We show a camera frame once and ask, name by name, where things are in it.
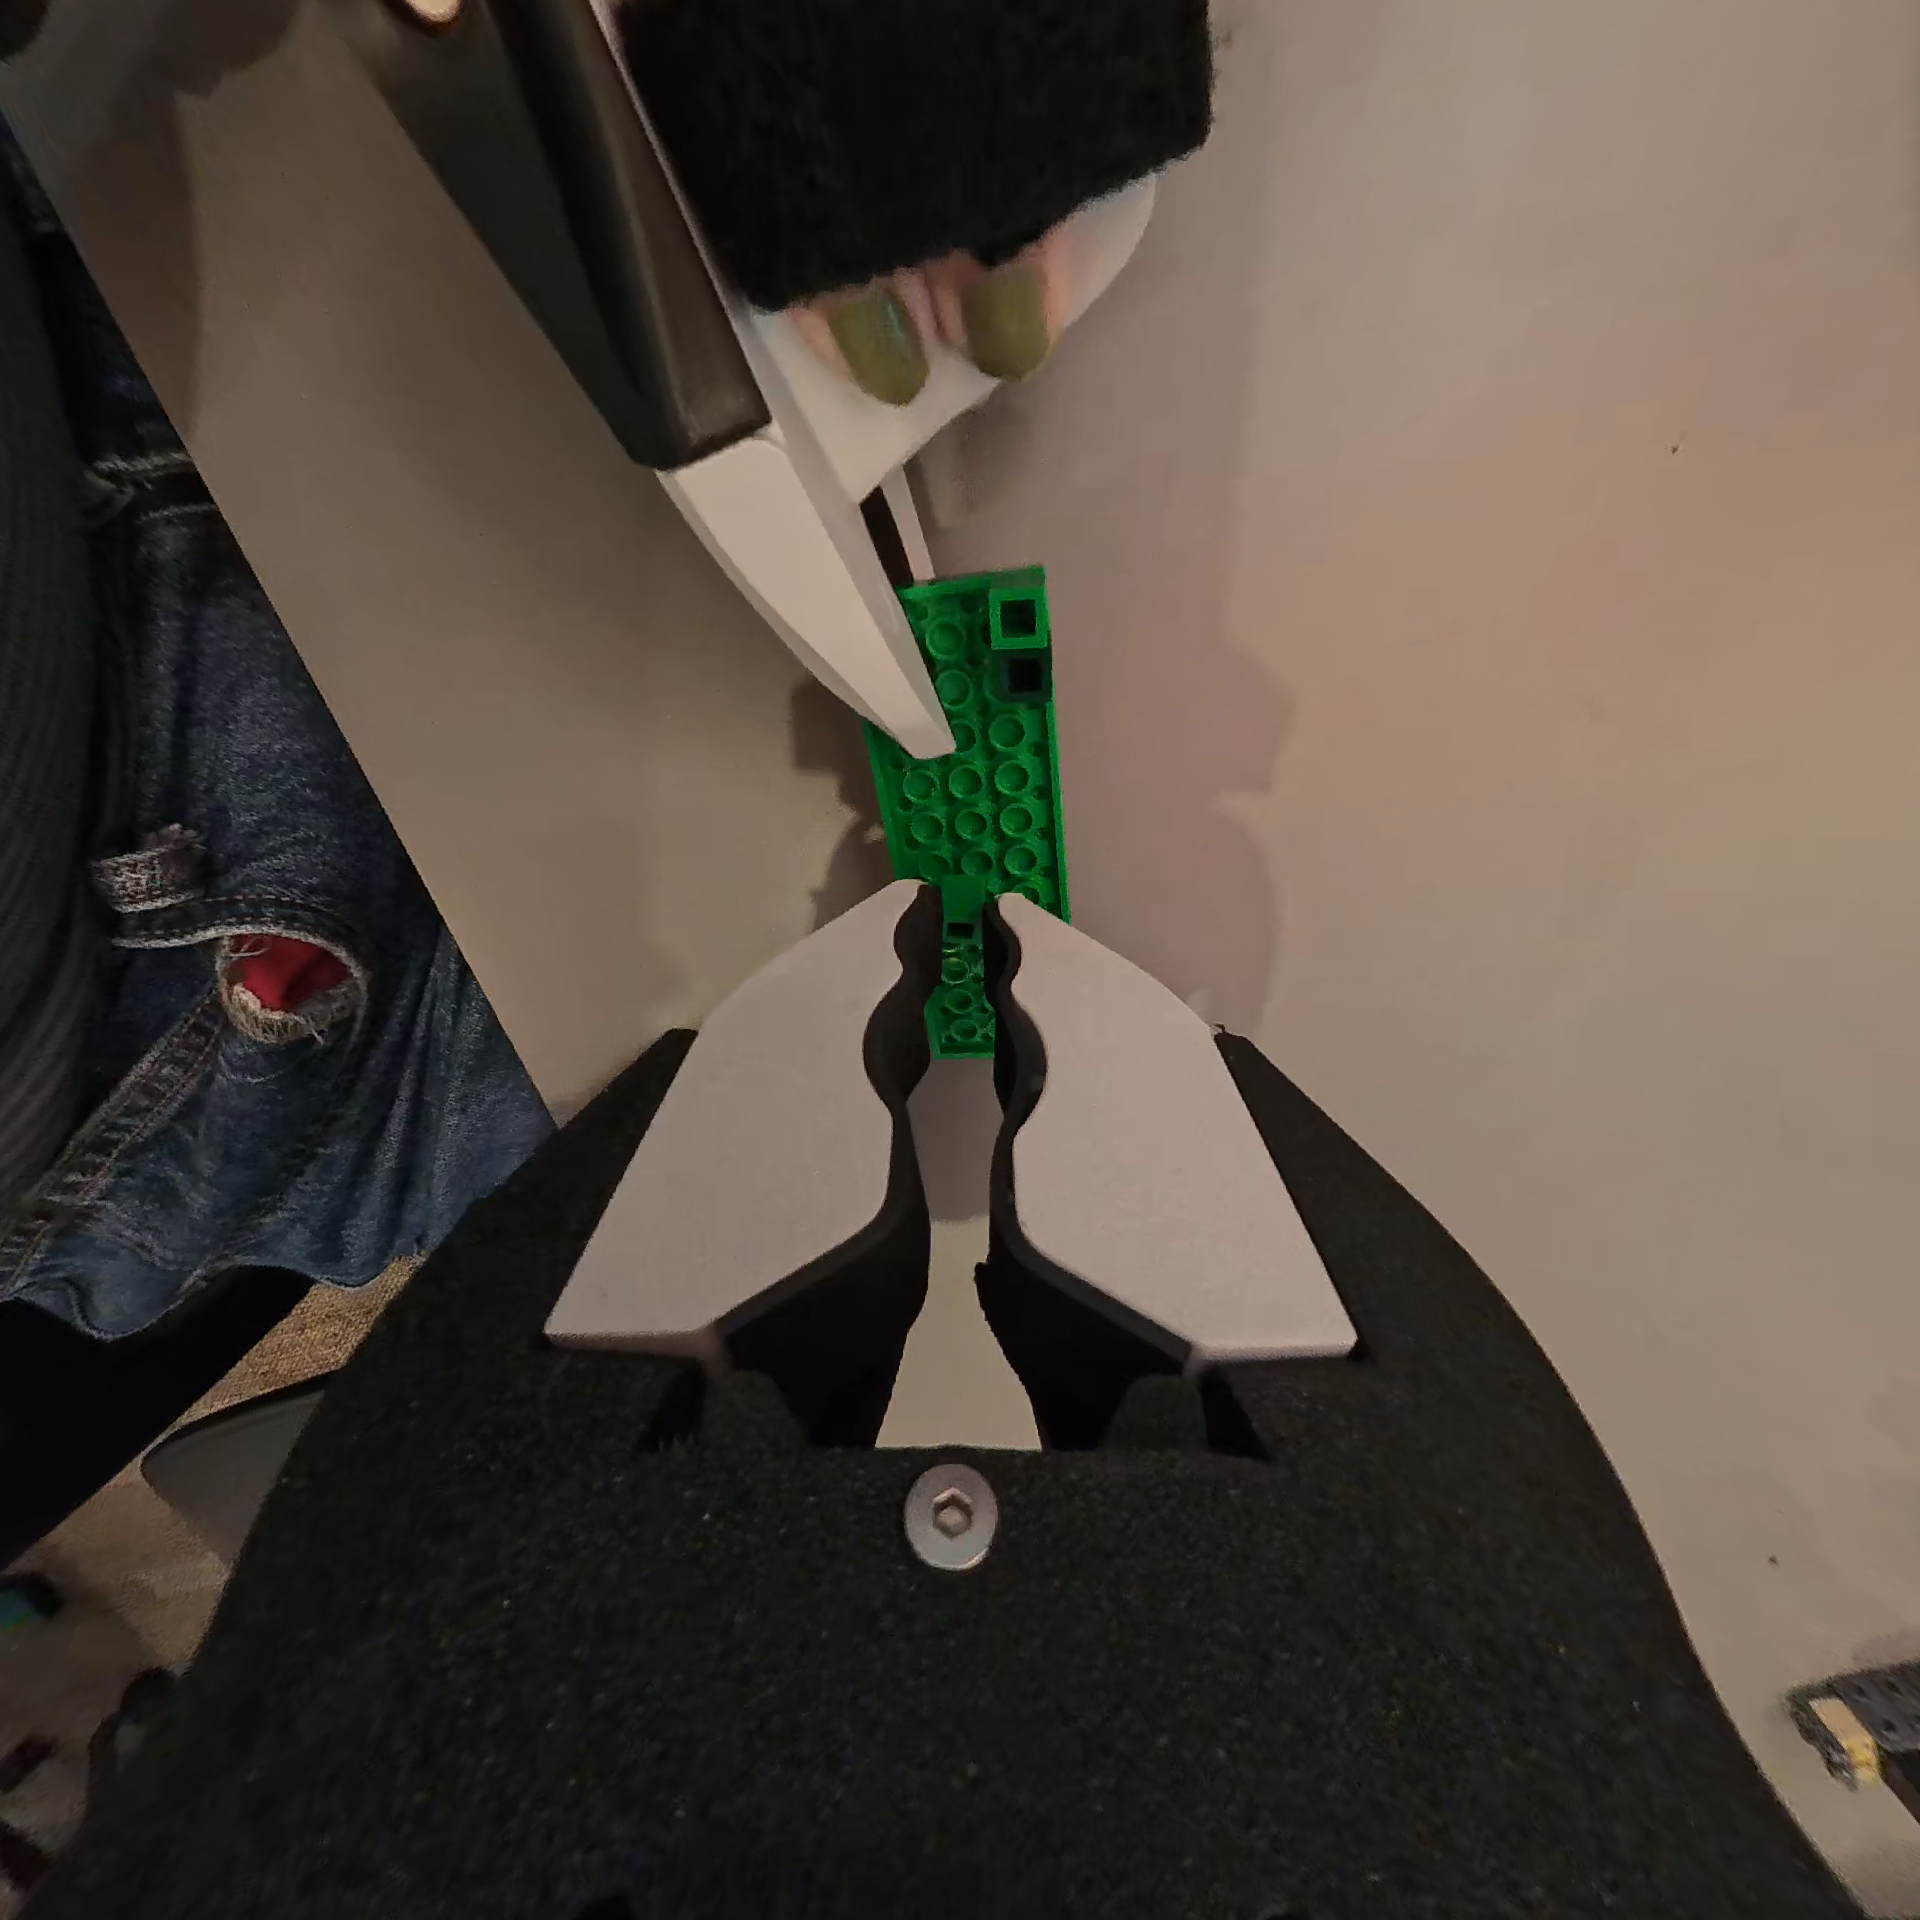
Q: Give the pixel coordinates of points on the blue jeans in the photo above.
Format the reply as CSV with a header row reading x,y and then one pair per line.
x,y
224,750

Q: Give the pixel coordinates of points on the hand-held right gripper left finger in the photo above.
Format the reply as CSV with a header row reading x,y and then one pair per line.
x,y
750,1171

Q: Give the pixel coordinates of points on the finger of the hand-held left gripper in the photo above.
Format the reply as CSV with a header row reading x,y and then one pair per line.
x,y
819,585
910,533

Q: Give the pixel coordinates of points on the person's left hand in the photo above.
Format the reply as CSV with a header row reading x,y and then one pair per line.
x,y
938,324

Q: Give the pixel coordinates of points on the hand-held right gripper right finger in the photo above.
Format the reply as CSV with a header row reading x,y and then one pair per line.
x,y
1171,1185

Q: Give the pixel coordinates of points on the green studded brick plate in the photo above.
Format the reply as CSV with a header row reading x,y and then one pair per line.
x,y
990,796

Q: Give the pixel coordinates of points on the dark striped sweater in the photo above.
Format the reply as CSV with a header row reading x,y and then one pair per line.
x,y
29,750

